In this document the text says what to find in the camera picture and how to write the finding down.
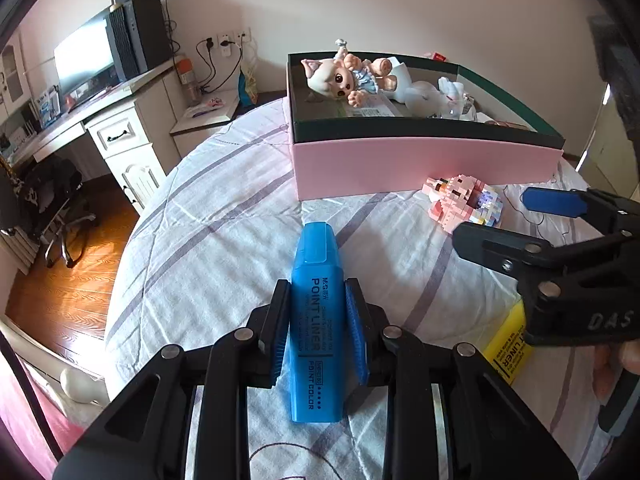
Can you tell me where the yellow highlighter marker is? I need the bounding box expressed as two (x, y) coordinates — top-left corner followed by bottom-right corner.
(483, 300), (533, 385)

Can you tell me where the blue highlighter marker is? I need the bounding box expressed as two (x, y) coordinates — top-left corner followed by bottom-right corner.
(288, 222), (346, 424)

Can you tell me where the right human hand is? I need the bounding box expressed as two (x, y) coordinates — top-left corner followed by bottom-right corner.
(593, 340), (640, 404)

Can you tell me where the white computer desk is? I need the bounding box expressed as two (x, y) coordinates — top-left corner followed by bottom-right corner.
(9, 60), (186, 214)

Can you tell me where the black office chair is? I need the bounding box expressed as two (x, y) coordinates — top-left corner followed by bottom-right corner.
(1, 155), (99, 269)

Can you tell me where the pig doll figurine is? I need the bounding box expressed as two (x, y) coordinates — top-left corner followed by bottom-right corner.
(300, 38), (397, 108)

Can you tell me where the white low side table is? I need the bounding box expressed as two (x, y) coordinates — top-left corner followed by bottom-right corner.
(169, 90), (239, 158)

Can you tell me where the black computer monitor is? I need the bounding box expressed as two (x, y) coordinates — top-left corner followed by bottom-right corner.
(54, 9), (119, 112)

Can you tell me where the black computer tower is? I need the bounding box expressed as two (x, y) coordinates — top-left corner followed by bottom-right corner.
(106, 0), (171, 82)

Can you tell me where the pink storage box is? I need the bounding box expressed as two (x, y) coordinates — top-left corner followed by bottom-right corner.
(285, 51), (564, 200)

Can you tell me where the striped white bed quilt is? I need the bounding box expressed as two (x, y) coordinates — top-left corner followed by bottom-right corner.
(104, 100), (612, 479)

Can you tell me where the pink brick block toy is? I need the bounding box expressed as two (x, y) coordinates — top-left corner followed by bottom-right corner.
(422, 174), (503, 235)

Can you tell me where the white glass door cabinet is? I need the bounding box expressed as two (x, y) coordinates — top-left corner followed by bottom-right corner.
(0, 32), (32, 122)

